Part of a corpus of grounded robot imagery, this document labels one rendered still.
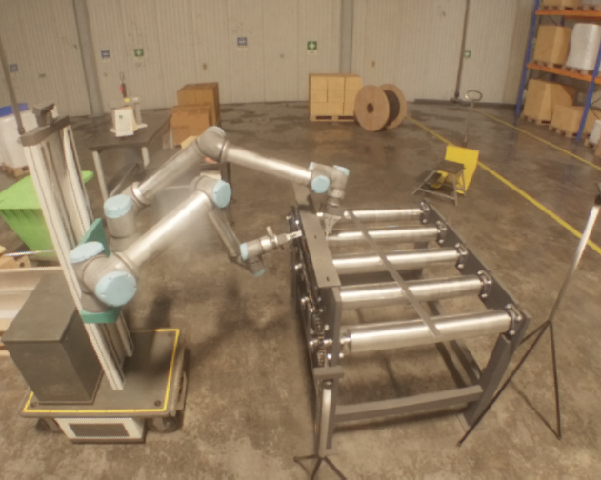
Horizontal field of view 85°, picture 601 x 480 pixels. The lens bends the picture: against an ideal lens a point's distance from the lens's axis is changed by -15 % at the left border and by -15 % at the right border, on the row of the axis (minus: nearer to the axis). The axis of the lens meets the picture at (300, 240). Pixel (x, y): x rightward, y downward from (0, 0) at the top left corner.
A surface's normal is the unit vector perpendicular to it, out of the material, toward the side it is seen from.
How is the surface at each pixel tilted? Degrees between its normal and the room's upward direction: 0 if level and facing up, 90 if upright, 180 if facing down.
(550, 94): 90
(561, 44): 90
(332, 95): 90
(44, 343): 90
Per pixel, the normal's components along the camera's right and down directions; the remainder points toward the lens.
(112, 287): 0.73, 0.36
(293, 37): 0.11, 0.50
